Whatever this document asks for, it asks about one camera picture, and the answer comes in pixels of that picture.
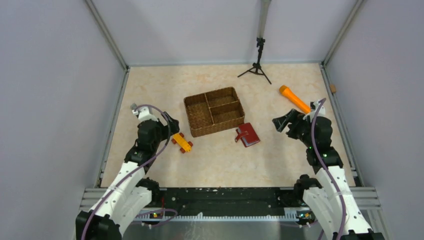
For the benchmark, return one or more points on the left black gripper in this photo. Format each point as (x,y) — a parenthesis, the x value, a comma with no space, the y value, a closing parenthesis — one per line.
(171,124)

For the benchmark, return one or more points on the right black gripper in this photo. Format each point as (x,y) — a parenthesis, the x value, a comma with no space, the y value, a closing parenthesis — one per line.
(291,121)

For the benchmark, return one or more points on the red leather card holder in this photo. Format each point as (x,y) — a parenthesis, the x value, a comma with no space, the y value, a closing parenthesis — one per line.
(247,135)

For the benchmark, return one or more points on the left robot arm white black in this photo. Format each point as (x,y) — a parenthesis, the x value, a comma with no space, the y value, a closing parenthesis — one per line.
(110,216)

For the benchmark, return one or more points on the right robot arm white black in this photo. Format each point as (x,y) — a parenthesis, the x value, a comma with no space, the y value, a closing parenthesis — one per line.
(328,194)

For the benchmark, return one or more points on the orange toy car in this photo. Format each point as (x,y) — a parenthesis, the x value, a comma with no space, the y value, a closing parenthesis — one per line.
(184,145)

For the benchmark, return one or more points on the brown wicker divided basket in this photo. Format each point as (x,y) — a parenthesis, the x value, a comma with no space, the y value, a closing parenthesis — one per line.
(214,111)

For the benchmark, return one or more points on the black tripod stand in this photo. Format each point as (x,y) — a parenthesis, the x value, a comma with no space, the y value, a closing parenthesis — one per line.
(256,68)

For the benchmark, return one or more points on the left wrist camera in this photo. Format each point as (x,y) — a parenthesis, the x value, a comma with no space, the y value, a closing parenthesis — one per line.
(143,113)

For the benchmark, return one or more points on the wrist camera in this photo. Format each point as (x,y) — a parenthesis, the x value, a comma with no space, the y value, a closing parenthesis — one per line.
(317,108)
(143,113)

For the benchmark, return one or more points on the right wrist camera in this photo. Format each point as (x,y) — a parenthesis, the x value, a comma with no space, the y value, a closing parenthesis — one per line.
(317,108)

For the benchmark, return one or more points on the small brown wall block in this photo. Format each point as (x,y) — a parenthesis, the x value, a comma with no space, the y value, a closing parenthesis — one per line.
(332,88)

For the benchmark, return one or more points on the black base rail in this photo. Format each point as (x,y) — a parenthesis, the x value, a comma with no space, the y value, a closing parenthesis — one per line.
(229,203)

